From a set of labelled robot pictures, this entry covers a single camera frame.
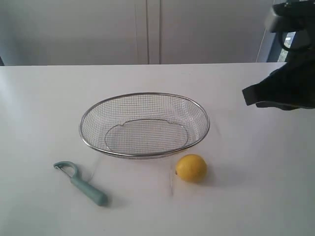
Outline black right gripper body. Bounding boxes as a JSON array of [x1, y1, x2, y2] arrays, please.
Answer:
[[271, 32, 315, 98]]

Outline yellow lemon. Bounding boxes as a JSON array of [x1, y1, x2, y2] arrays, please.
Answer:
[[175, 154, 207, 183]]

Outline teal vegetable peeler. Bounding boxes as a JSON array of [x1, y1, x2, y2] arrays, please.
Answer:
[[53, 161, 108, 207]]

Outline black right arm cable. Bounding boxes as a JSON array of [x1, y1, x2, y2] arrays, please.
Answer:
[[279, 30, 315, 52]]

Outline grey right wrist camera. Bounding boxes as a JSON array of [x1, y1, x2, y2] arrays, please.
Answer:
[[265, 0, 315, 33]]

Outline oval wire mesh basket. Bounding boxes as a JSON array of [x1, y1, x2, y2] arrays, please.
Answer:
[[79, 92, 211, 160]]

